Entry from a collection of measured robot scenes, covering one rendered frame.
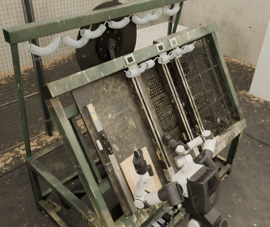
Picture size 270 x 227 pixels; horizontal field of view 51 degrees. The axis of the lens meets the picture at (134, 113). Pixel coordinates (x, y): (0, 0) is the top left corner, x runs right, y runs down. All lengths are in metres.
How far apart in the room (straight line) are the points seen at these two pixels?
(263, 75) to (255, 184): 2.54
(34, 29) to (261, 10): 5.85
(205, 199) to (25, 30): 1.76
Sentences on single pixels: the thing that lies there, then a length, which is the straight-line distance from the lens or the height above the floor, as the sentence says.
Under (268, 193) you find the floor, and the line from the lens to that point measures 4.19.
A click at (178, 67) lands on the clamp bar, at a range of 2.87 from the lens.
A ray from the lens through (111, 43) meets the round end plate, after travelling 2.89.
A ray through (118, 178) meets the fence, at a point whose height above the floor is 1.18.
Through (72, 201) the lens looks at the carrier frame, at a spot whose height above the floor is 0.79.
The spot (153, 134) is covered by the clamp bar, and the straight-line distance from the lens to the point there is 2.52.
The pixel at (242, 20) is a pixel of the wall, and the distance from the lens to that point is 7.62.
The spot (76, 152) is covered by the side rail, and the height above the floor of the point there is 1.48.
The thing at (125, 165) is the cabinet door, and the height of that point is 1.20.
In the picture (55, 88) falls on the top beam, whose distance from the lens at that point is 2.02.
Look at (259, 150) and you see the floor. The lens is 4.80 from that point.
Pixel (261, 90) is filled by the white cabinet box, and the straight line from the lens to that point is 6.19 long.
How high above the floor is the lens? 2.85
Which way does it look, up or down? 34 degrees down
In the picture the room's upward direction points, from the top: 2 degrees clockwise
